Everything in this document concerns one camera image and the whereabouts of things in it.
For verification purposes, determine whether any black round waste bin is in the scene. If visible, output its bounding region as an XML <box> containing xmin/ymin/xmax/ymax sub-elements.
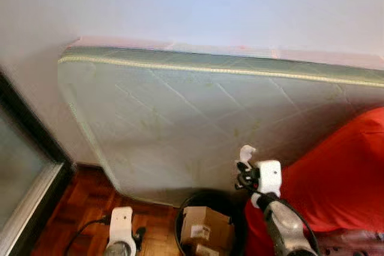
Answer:
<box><xmin>175</xmin><ymin>190</ymin><xmax>248</xmax><ymax>256</ymax></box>

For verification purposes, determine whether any large red cushion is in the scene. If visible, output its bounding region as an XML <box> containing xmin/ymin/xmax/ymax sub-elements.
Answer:
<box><xmin>243</xmin><ymin>107</ymin><xmax>384</xmax><ymax>256</ymax></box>

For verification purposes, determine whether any pale green quilted mattress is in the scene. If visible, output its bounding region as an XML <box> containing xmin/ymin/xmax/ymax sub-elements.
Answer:
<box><xmin>58</xmin><ymin>45</ymin><xmax>384</xmax><ymax>209</ymax></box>

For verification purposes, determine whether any black framed glass door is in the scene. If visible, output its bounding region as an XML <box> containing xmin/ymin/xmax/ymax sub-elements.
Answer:
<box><xmin>0</xmin><ymin>67</ymin><xmax>74</xmax><ymax>256</ymax></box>

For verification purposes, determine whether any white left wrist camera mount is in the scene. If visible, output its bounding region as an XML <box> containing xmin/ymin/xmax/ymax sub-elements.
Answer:
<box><xmin>110</xmin><ymin>207</ymin><xmax>134</xmax><ymax>245</ymax></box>

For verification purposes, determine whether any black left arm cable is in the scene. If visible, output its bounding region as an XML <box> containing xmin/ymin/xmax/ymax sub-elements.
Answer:
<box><xmin>63</xmin><ymin>217</ymin><xmax>112</xmax><ymax>256</ymax></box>

